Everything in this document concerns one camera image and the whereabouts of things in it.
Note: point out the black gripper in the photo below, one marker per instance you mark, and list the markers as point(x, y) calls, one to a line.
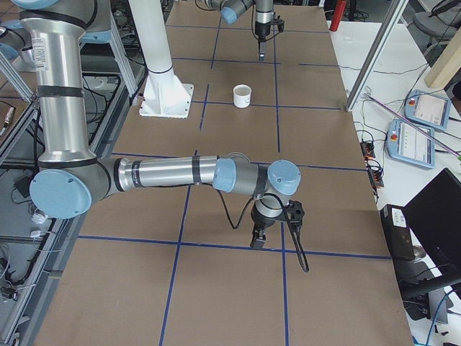
point(261, 29)
point(259, 220)

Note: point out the white smiley face mug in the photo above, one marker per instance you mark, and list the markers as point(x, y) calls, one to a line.
point(242, 95)

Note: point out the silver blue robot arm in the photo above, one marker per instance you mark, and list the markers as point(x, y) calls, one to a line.
point(262, 17)
point(71, 177)

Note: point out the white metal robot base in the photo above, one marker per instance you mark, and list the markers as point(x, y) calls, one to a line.
point(164, 94)

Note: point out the black power strip right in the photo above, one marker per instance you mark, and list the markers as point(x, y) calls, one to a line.
point(375, 173)

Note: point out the black power strip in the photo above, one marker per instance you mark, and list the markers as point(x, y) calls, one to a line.
point(375, 173)
point(368, 149)

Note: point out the black box with label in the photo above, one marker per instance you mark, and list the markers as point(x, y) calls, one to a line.
point(398, 235)

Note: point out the black power strip left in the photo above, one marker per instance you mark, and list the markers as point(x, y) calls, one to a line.
point(368, 149)

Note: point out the black monitor on stand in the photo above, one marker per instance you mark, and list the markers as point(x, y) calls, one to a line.
point(433, 215)

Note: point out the lower blue teach pendant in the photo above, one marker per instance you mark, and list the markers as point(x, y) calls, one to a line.
point(406, 144)

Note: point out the blue teach pendant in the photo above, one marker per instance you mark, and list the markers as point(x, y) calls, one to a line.
point(406, 144)
point(428, 109)

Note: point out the grey office chair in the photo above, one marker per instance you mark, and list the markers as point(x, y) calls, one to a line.
point(440, 24)

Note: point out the upper blue teach pendant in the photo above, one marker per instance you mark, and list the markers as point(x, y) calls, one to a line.
point(428, 109)

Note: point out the wooden beam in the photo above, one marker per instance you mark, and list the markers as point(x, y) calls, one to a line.
point(446, 66)

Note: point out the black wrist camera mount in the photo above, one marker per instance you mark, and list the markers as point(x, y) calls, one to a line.
point(295, 213)
point(279, 23)

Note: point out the grey aluminium frame post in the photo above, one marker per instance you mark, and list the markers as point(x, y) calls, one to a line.
point(390, 21)

